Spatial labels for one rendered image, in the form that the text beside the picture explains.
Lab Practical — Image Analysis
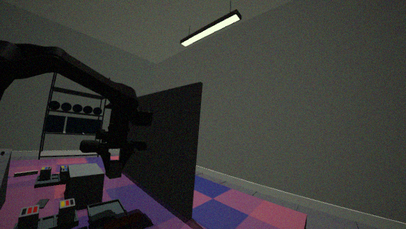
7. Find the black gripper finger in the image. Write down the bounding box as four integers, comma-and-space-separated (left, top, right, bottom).
97, 152, 111, 174
119, 149, 135, 168

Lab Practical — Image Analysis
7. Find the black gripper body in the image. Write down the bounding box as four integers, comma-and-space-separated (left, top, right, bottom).
80, 123, 147, 153

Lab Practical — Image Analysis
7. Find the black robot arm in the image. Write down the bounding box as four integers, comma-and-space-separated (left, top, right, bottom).
0, 40, 154, 127

